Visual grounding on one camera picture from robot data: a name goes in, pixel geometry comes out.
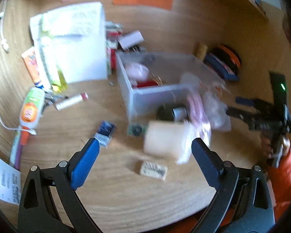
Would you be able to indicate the red small boxes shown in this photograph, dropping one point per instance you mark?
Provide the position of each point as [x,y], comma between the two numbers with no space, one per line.
[111,48]

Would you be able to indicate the orange snack packet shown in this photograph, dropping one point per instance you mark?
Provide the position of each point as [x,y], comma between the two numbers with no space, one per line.
[33,65]

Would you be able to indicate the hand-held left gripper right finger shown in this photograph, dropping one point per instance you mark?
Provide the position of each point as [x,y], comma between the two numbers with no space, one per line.
[206,159]

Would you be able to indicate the person's right hand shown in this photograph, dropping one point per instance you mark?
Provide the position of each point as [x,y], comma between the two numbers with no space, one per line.
[266,148]

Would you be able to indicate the small cream eraser block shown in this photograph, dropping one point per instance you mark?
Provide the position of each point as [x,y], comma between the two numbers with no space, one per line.
[153,170]

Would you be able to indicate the black orange tape roll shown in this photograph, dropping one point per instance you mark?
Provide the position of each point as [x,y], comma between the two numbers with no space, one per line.
[229,55]

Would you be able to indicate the wooden desktop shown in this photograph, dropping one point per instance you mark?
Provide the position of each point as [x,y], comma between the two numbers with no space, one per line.
[140,199]

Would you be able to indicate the clear plastic storage bin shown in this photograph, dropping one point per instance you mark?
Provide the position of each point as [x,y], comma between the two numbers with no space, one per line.
[150,94]

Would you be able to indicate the black cylinder with metal cap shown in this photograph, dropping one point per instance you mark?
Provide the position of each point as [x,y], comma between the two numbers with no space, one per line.
[171,112]

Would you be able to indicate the white charger adapter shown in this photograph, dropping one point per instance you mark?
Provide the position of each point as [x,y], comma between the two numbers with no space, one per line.
[131,39]

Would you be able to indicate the person's right forearm orange sleeve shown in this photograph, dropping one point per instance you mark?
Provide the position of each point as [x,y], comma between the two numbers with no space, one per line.
[285,182]

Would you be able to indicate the clear plastic bag pink contents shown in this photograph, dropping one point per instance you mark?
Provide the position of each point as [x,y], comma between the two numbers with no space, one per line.
[208,109]

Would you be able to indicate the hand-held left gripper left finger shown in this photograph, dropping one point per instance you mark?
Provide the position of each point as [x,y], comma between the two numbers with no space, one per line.
[86,157]

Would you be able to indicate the metal keys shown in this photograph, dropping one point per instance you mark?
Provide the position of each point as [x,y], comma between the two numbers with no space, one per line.
[52,98]

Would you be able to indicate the yellow green packet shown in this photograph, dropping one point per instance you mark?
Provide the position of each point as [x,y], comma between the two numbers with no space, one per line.
[49,60]

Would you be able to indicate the blue rectangular case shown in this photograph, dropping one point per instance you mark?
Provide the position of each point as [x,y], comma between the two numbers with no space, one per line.
[220,68]

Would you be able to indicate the red flat object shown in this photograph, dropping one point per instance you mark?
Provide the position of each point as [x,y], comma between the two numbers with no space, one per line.
[146,83]

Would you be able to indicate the pink round object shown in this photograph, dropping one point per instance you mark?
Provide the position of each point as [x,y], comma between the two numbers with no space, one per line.
[137,70]

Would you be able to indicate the white paper sheet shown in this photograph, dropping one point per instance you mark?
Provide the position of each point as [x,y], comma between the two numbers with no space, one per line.
[82,43]

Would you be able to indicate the cork stopper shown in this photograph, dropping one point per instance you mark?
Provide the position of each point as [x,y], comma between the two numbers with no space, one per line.
[200,51]

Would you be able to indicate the white printed receipt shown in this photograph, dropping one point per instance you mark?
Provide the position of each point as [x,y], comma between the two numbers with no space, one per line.
[3,182]

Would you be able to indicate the white lip balm tube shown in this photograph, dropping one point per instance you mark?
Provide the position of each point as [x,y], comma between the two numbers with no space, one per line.
[71,100]

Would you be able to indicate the small blue box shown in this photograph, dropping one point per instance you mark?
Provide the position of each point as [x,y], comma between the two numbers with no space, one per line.
[105,132]

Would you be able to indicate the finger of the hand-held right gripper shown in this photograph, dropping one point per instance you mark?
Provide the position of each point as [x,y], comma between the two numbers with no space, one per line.
[245,101]
[237,113]

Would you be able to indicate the orange green glue bottle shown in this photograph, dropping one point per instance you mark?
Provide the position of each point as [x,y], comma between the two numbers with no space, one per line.
[30,109]

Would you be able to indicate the beige foam block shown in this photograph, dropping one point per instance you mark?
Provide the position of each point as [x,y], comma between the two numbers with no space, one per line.
[165,138]

